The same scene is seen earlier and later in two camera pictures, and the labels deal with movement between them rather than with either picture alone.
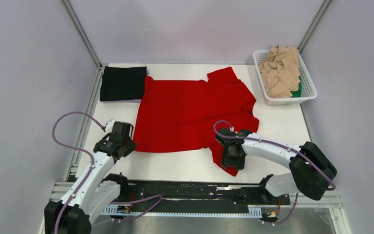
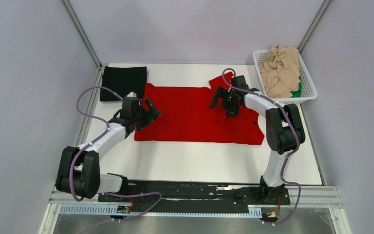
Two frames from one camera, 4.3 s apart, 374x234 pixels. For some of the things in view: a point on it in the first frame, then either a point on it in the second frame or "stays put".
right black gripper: x=226 y=161 -> x=220 y=93
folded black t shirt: x=122 y=83 stays put
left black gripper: x=131 y=148 -> x=154 y=114
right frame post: x=314 y=26 stays put
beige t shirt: x=280 y=71 stays put
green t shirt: x=298 y=93 stays put
